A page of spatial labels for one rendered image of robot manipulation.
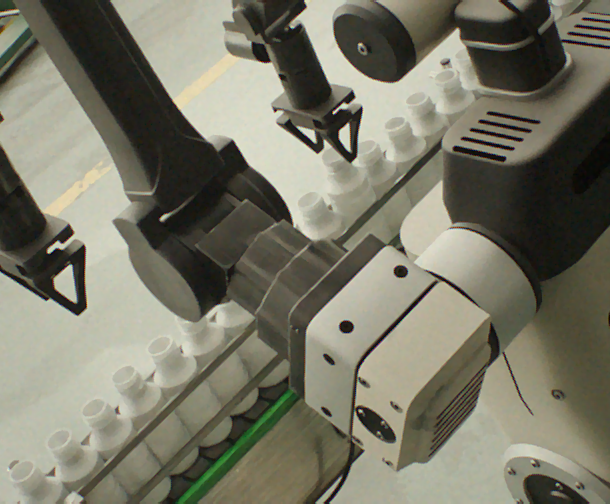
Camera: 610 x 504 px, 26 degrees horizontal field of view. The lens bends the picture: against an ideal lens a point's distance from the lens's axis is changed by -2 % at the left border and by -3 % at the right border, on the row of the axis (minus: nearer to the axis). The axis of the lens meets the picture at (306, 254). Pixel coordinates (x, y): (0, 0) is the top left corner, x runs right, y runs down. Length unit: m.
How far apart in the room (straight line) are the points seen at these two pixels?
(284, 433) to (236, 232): 0.85
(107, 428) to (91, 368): 2.17
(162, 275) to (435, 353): 0.23
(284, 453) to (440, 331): 0.94
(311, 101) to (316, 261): 0.80
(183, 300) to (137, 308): 2.95
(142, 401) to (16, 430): 2.13
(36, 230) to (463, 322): 0.57
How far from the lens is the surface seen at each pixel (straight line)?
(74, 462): 1.63
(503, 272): 0.92
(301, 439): 1.80
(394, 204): 1.86
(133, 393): 1.65
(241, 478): 1.75
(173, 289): 0.98
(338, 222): 1.79
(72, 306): 1.36
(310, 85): 1.69
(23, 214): 1.31
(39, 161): 5.01
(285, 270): 0.91
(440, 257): 0.92
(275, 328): 0.91
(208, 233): 0.95
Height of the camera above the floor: 2.10
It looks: 34 degrees down
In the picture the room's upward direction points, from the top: 26 degrees counter-clockwise
